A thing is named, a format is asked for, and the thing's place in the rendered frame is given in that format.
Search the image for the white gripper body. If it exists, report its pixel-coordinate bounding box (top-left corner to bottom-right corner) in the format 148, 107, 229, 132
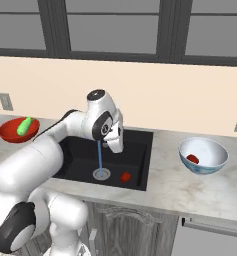
106, 125, 125, 155

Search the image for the black kitchen sink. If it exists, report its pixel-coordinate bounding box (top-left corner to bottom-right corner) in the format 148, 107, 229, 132
52, 127, 155, 192

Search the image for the green corn cob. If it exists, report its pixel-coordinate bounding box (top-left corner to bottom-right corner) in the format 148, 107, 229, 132
16, 116, 34, 137

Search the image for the white and blue bowl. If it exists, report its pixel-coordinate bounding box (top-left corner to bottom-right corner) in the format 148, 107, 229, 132
178, 136, 230, 176

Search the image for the red bowl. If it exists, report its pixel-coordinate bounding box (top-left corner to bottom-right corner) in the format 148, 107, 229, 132
0, 116, 41, 145

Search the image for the blue water stream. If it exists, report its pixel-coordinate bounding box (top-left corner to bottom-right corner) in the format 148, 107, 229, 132
96, 139, 105, 178

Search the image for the grey wooden cupboard door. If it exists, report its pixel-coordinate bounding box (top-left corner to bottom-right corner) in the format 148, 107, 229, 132
84, 199, 180, 256

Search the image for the dark framed window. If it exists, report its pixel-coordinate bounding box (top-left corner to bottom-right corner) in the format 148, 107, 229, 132
0, 0, 237, 68

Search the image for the grey dishwasher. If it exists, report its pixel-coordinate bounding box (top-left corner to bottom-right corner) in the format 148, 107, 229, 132
171, 215, 237, 256

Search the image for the grey cupboard door handle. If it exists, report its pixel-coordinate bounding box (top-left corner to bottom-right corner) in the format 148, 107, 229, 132
88, 227, 98, 248

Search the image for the silver dishwasher handle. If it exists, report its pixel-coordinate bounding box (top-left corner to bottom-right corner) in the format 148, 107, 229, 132
181, 217, 237, 240

